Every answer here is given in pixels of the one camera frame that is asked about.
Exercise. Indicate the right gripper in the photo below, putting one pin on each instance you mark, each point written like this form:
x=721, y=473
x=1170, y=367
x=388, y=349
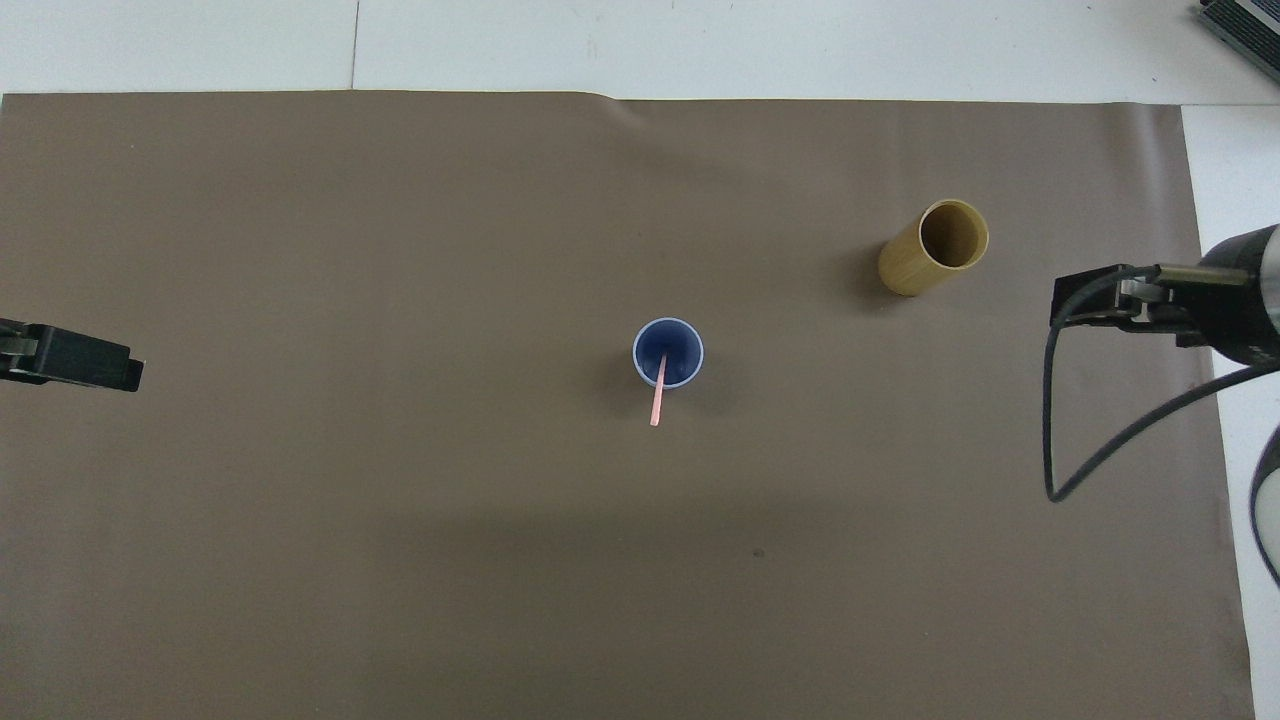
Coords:
x=1232, y=300

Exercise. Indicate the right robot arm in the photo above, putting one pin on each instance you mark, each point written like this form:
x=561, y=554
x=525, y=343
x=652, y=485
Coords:
x=1273, y=290

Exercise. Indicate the yellow bamboo cup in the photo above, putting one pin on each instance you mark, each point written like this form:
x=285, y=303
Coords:
x=905, y=268

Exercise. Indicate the blue cup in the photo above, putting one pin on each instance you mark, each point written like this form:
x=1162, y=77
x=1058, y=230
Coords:
x=686, y=344

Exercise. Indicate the black stand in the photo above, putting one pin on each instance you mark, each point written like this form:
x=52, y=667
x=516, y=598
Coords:
x=1245, y=22

